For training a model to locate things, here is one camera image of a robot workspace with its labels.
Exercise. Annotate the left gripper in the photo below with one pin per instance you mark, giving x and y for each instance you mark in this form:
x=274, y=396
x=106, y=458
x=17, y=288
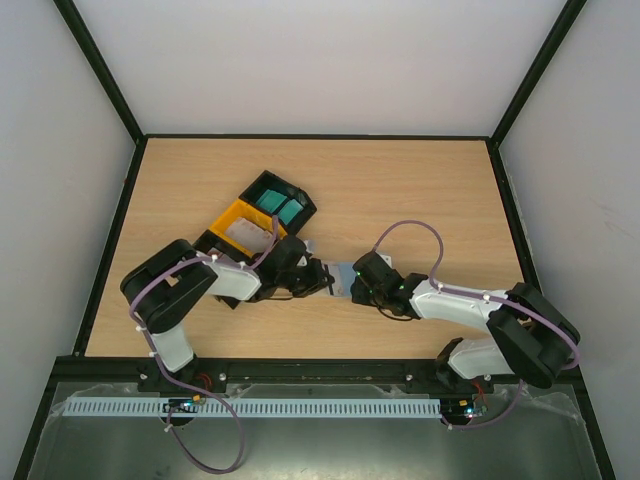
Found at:
x=317, y=276

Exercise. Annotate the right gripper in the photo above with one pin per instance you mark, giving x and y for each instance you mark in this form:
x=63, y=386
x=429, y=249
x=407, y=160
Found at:
x=360, y=288

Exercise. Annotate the beige card holder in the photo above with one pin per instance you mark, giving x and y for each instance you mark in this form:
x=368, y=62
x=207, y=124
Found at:
x=345, y=277

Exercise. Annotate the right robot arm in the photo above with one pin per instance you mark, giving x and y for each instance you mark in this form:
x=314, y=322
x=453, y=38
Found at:
x=526, y=336

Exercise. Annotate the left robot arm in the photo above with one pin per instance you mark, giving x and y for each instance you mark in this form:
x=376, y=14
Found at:
x=161, y=291

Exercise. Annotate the white card stack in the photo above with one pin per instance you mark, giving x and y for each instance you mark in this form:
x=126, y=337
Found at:
x=249, y=236

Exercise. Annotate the teal card stack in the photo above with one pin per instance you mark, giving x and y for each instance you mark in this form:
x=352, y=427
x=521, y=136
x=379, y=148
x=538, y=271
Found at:
x=287, y=209

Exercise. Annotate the yellow card bin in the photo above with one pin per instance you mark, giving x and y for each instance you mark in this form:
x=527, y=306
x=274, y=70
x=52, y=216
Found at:
x=241, y=209

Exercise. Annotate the black bin with teal cards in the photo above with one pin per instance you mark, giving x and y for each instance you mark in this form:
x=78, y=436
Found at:
x=268, y=180

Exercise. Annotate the black bin with red cards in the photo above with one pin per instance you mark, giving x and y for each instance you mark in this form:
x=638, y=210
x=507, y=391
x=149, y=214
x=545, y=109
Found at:
x=208, y=243

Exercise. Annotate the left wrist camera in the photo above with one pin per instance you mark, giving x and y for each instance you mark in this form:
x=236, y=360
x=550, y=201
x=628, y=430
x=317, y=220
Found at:
x=308, y=254

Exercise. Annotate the black aluminium frame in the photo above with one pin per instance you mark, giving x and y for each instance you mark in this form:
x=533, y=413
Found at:
x=358, y=182

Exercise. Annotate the light blue slotted cable duct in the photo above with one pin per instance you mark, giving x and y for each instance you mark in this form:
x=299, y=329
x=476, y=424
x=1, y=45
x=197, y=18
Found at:
x=254, y=408

